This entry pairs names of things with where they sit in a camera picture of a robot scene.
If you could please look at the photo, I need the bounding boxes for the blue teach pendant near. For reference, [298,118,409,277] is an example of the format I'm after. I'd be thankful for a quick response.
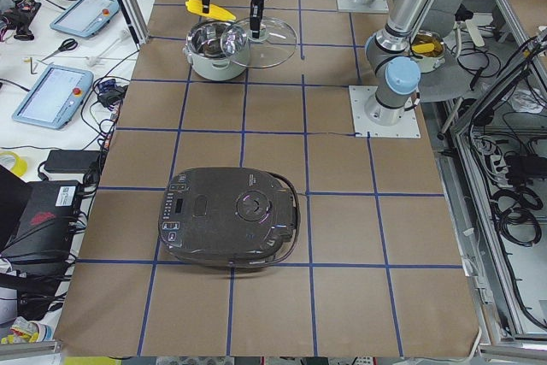
[12,64,94,129]

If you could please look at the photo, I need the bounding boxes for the pot with yellow item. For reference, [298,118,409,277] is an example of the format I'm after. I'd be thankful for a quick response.
[410,31,445,74]

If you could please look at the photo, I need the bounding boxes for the black power adapter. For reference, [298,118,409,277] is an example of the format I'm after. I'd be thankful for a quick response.
[44,150,100,174]

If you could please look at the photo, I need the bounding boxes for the black computer box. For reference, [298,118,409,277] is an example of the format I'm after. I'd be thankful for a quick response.
[1,180,83,262]

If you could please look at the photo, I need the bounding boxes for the blue teach pendant far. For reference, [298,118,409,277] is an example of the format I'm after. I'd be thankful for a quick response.
[50,0,120,38]

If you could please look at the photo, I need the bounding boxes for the pale green steel pot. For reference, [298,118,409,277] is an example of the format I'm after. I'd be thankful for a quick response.
[183,20,245,81]

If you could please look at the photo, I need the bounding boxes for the black scissors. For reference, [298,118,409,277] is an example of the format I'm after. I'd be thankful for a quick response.
[43,38,79,61]

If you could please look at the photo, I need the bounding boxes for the black rice cooker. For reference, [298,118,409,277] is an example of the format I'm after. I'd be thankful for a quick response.
[158,167,301,268]

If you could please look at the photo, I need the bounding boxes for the blue teach pendant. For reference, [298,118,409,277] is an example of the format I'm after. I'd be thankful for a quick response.
[50,0,120,38]
[12,64,94,129]

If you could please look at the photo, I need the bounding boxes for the glass pot lid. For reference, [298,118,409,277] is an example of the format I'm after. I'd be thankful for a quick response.
[221,17,297,68]

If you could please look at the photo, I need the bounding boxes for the yellow toy corn cob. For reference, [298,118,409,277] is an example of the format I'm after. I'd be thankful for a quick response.
[185,0,237,22]

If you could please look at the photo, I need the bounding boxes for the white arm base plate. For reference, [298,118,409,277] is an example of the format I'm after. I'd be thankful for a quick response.
[349,85,421,138]

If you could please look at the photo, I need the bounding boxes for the yellow tape roll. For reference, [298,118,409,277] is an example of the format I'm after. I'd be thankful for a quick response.
[0,151,27,177]

